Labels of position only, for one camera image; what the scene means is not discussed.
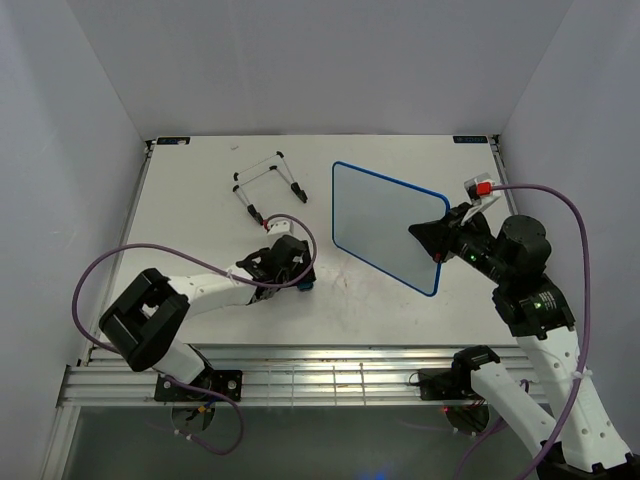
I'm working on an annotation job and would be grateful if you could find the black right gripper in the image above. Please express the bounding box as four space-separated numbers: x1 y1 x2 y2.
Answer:
408 201 513 285

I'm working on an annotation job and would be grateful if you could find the blue framed whiteboard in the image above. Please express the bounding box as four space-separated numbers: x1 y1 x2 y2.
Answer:
331 161 450 297

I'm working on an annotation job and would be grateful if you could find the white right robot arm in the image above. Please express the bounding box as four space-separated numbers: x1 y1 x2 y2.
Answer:
408 203 639 479

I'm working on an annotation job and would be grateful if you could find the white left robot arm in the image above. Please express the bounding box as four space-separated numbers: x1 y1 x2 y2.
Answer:
99 234 315 400

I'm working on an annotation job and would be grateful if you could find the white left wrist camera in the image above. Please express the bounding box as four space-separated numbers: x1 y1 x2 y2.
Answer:
263 218 293 239

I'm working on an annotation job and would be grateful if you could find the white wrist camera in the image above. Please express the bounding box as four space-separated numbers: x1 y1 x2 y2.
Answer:
461 173 502 225
263 218 293 239

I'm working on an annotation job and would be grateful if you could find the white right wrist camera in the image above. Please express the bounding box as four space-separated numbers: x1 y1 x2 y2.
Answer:
461 173 502 225

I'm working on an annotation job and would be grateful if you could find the black wire board stand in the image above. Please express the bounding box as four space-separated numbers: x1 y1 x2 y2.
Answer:
232 150 308 226

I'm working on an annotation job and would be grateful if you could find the aluminium table edge rail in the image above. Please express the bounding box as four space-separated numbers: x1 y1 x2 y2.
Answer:
57 344 599 409

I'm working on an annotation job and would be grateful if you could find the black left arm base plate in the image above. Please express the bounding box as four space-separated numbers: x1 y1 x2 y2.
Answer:
153 370 243 403

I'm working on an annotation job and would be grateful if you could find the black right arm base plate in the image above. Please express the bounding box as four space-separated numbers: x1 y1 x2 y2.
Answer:
417 369 479 401

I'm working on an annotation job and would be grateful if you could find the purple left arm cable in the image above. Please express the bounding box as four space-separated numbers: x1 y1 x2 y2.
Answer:
72 213 319 456

